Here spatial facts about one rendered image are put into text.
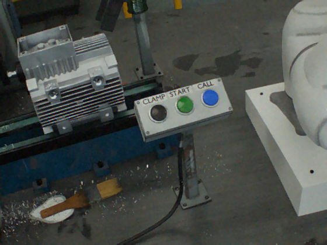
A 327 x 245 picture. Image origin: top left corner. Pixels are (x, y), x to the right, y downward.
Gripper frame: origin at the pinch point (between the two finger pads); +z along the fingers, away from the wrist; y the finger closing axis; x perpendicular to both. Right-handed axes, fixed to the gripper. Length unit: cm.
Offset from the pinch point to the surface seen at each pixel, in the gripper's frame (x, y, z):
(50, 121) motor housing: -5.4, 2.8, 26.7
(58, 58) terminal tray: -6.9, -0.9, 13.1
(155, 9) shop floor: 124, -272, 66
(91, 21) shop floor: 72, -281, 96
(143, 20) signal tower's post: 21.5, -34.2, 9.9
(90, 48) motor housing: 0.0, -3.4, 10.1
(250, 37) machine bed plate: 66, -42, 7
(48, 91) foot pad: -8.0, 3.8, 18.7
